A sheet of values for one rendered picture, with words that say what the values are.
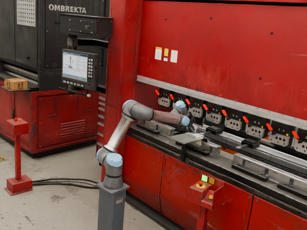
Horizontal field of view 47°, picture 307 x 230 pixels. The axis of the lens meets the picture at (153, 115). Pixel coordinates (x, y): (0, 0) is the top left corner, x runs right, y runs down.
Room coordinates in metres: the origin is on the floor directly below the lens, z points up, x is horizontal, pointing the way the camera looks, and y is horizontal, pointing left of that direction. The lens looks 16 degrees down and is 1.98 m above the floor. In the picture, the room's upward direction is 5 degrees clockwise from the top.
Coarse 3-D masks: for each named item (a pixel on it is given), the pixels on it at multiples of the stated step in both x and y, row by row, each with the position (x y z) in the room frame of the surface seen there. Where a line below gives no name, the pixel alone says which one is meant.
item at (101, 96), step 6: (102, 96) 4.29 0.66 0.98; (102, 102) 4.30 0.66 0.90; (102, 108) 4.27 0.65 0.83; (102, 114) 4.28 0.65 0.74; (102, 120) 4.28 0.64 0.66; (102, 126) 4.27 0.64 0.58; (102, 132) 4.26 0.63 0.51; (102, 138) 4.26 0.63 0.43; (96, 144) 4.34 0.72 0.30; (102, 144) 4.25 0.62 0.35; (96, 150) 4.34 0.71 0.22
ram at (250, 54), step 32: (160, 32) 3.38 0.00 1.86; (192, 32) 3.10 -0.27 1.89; (224, 32) 2.86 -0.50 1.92; (256, 32) 2.65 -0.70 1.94; (288, 32) 2.48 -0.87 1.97; (160, 64) 3.36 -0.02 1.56; (192, 64) 3.07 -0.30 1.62; (224, 64) 2.83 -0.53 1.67; (256, 64) 2.62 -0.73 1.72; (288, 64) 2.45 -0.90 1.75; (192, 96) 3.04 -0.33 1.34; (224, 96) 2.80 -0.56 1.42; (256, 96) 2.59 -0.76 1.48; (288, 96) 2.42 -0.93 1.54
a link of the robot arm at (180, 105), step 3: (177, 102) 2.80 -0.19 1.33; (180, 102) 2.79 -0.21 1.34; (183, 102) 2.79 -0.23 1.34; (177, 105) 2.77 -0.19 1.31; (180, 105) 2.76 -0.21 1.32; (183, 105) 2.77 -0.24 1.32; (177, 108) 2.77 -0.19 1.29; (180, 108) 2.77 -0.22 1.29; (183, 108) 2.78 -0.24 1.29; (186, 108) 2.81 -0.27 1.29; (180, 111) 2.76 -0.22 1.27; (183, 111) 2.79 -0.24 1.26; (186, 111) 2.81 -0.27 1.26; (183, 114) 2.80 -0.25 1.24
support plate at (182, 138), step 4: (188, 132) 3.05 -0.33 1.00; (172, 136) 2.90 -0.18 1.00; (176, 136) 2.91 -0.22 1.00; (180, 136) 2.92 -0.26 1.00; (184, 136) 2.93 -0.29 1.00; (188, 136) 2.94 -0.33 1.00; (176, 140) 2.81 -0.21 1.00; (180, 140) 2.82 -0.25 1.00; (184, 140) 2.83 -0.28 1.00; (188, 140) 2.84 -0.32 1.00; (192, 140) 2.85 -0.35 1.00; (196, 140) 2.87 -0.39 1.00
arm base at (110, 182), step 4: (108, 176) 2.29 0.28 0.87; (112, 176) 2.28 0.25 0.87; (116, 176) 2.28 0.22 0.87; (120, 176) 2.31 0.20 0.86; (104, 180) 2.31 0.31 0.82; (108, 180) 2.28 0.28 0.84; (112, 180) 2.28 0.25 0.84; (116, 180) 2.28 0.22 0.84; (120, 180) 2.30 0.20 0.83; (104, 184) 2.29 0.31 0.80; (108, 184) 2.27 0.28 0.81; (112, 184) 2.28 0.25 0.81; (116, 184) 2.27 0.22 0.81; (120, 184) 2.29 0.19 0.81; (108, 188) 2.26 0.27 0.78; (112, 188) 2.26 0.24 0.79; (116, 188) 2.27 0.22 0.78; (120, 188) 2.29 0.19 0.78
